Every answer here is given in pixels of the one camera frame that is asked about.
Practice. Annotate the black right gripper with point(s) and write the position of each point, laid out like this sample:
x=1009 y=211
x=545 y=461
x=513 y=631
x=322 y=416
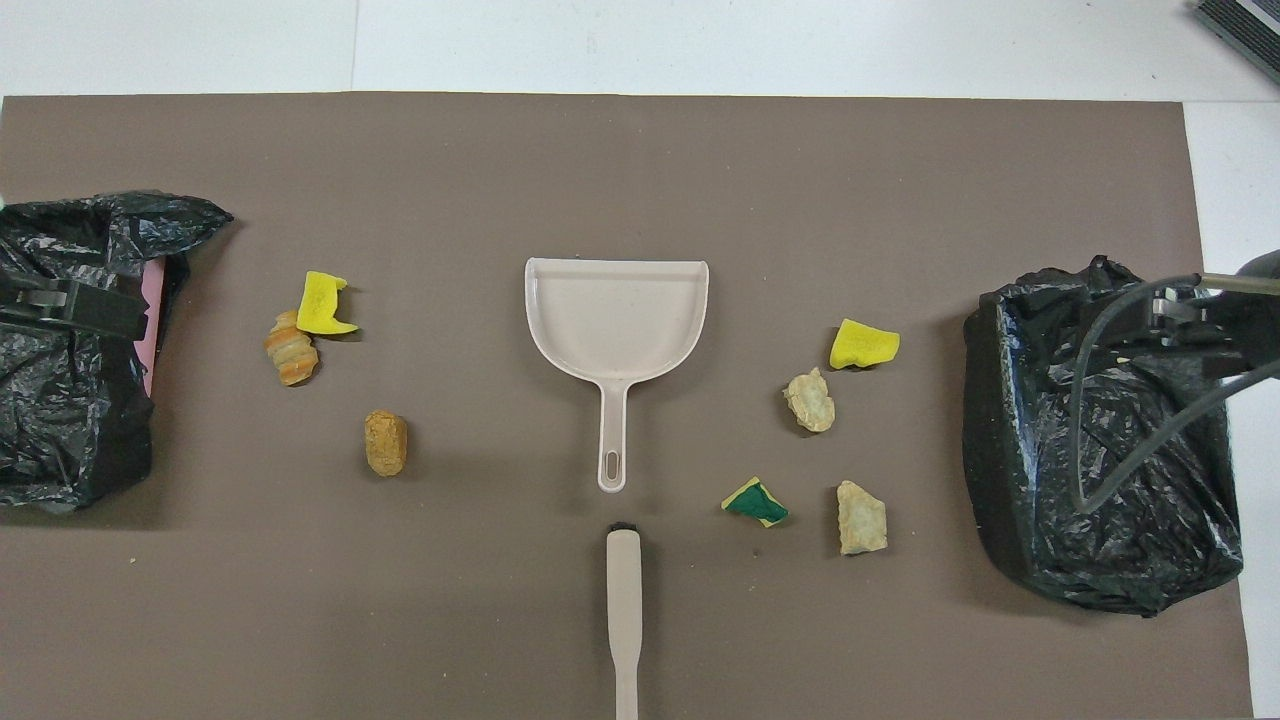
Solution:
x=1250 y=335

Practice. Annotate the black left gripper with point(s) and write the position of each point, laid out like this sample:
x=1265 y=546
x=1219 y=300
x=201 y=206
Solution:
x=25 y=298

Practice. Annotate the striped croissant toy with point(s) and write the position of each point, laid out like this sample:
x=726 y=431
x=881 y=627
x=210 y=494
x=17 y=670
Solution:
x=291 y=355

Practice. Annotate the notched yellow sponge piece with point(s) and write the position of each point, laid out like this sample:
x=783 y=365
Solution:
x=322 y=302

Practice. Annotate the brown bread roll toy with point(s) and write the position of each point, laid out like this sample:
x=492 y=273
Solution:
x=386 y=443

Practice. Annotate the wedge yellow sponge piece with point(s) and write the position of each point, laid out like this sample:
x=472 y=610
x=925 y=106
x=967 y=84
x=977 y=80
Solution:
x=862 y=345

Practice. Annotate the pale dumpling toy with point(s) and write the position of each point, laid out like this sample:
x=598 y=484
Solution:
x=810 y=402
x=861 y=520

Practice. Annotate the green yellow sponge piece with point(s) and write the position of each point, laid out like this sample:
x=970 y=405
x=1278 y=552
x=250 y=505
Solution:
x=756 y=502

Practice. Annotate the beige plastic dustpan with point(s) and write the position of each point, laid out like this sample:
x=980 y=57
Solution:
x=615 y=320

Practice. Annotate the beige hand brush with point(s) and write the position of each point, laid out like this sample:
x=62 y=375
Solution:
x=624 y=590

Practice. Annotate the left black trash bag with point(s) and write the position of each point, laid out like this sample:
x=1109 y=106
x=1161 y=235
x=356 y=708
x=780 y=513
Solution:
x=70 y=420

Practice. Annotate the black bagged bin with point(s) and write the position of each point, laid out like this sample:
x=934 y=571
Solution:
x=1150 y=540

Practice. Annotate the dark ribbed device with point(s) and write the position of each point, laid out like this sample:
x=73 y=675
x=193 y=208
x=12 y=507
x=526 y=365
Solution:
x=1245 y=30

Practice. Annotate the brown table mat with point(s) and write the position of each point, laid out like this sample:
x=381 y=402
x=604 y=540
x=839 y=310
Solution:
x=600 y=160

